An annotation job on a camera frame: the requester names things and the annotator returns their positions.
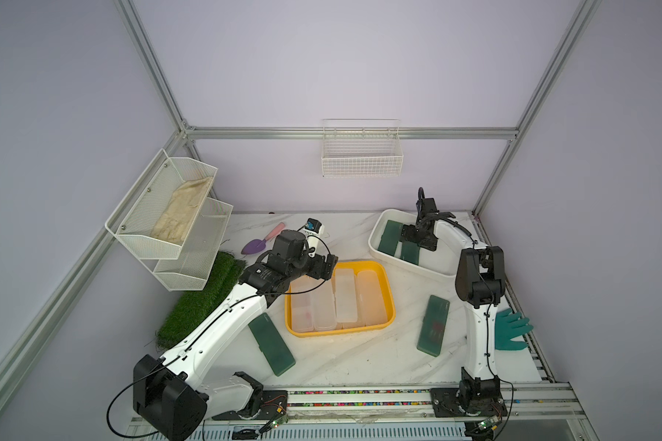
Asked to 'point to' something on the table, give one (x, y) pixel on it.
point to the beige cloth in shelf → (185, 201)
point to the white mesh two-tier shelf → (178, 266)
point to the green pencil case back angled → (410, 252)
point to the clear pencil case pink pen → (302, 304)
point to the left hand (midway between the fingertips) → (321, 257)
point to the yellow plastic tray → (288, 302)
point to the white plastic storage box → (451, 238)
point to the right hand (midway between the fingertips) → (414, 243)
